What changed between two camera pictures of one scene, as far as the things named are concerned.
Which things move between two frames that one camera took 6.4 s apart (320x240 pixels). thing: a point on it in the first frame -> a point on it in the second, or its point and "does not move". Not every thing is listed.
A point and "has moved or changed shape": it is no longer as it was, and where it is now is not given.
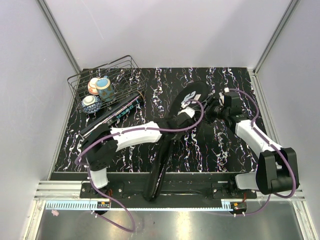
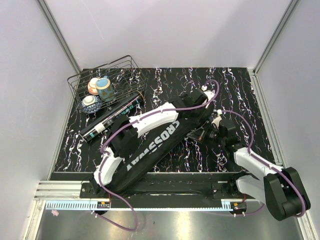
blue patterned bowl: x=91 y=104 does not move
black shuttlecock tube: x=124 y=106 does not move
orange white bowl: x=91 y=86 does not move
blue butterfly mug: x=106 y=92 does not move
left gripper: x=180 y=134 -> x=201 y=108
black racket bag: x=185 y=110 has moved or changed shape
